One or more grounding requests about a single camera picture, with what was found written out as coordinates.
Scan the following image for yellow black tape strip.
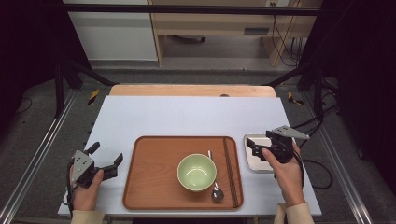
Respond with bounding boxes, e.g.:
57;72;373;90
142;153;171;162
87;89;101;106
286;91;305;106

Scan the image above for green bowl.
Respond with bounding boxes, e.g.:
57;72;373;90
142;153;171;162
177;152;219;192

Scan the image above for black horizontal frame bar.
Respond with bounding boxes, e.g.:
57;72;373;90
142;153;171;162
60;3;324;17

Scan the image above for light wooden desk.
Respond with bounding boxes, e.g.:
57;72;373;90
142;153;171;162
147;0;324;68

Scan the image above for dark curtain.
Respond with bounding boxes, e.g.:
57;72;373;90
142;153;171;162
0;0;92;138
300;0;396;197

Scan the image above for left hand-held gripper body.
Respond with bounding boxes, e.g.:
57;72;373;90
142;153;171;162
70;149;105;189

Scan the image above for black metal stand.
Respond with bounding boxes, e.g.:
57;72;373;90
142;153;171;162
263;61;327;121
53;55;117;119

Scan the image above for white cabinet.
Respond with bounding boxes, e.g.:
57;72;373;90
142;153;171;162
61;0;159;62

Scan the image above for right hand-held gripper cable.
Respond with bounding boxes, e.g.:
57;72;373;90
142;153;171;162
291;149;306;189

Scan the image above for white board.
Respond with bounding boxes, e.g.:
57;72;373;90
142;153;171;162
57;95;322;217

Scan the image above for person's left hand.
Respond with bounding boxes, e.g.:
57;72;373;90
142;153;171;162
70;169;106;212

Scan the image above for brown wooden tray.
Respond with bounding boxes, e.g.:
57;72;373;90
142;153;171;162
121;135;245;211

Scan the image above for person's right hand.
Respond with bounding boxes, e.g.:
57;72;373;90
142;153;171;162
261;142;306;208

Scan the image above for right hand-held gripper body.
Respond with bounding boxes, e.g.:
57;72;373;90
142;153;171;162
265;124;311;164

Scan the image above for metal spoon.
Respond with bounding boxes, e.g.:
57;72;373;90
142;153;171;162
206;149;225;203

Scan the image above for black floor cable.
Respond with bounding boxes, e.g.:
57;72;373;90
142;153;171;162
292;104;340;191

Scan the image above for black hanging cables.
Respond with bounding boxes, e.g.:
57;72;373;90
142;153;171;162
270;14;305;68

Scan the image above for light wooden table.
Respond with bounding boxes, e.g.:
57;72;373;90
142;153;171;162
108;83;277;99

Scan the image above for aluminium floor rail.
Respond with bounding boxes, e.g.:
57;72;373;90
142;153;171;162
299;92;375;224
0;89;78;224

